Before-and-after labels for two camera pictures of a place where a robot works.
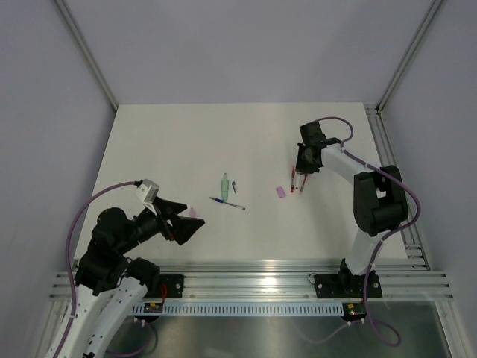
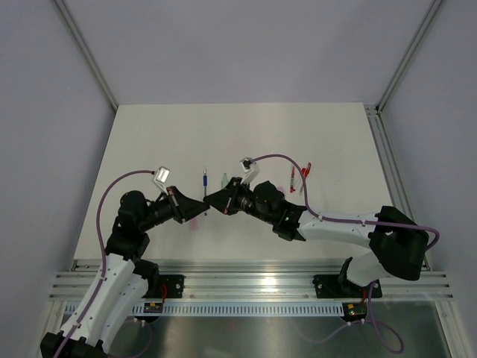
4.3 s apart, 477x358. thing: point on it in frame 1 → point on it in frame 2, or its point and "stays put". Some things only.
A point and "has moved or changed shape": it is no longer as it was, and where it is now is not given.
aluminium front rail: x=282 y=280 stays put
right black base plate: x=340 y=286 stays put
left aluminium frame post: x=87 y=54 stays put
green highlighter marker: x=225 y=185 stays put
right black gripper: x=300 y=167 → x=226 y=200
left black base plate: x=174 y=284 stays put
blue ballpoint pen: x=219 y=201 has moved or changed shape
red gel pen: x=292 y=183 stays put
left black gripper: x=182 y=227 → x=182 y=206
